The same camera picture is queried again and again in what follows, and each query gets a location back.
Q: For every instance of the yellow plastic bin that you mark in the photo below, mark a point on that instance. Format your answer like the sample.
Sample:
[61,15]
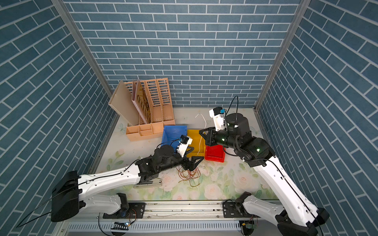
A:
[198,143]

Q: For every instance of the aluminium mounting rail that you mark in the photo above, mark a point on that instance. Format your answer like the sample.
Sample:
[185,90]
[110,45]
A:
[115,215]

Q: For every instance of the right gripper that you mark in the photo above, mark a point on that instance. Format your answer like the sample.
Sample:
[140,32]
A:
[210,138]

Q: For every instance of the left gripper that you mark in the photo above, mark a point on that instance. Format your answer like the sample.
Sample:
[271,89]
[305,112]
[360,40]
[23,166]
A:
[191,166]

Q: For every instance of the peach desk file organizer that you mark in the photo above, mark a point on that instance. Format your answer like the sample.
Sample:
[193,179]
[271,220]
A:
[160,103]

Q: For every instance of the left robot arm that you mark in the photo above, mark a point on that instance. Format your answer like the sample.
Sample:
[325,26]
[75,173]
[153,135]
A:
[71,193]

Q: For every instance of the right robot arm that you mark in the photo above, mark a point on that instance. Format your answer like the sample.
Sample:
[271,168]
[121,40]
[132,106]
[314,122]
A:
[295,215]

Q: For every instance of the beige folder board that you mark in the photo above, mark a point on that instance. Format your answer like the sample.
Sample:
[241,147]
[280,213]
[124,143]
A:
[121,103]

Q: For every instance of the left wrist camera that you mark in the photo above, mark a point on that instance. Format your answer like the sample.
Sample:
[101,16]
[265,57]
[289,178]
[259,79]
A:
[185,141]

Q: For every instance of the red plastic bin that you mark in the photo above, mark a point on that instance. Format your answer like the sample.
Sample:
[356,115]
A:
[215,153]

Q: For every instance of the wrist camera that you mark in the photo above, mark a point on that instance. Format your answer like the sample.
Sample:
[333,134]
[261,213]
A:
[218,116]
[185,141]

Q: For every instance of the pink framed printed board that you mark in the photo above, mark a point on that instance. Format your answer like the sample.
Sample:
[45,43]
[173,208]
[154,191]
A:
[140,101]

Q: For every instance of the blue plastic bin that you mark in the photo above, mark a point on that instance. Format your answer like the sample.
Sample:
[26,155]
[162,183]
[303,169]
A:
[172,134]

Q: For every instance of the black grey stapler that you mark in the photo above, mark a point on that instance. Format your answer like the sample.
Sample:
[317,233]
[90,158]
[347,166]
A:
[150,184]

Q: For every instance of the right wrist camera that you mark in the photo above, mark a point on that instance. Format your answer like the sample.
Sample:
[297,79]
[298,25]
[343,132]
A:
[218,116]

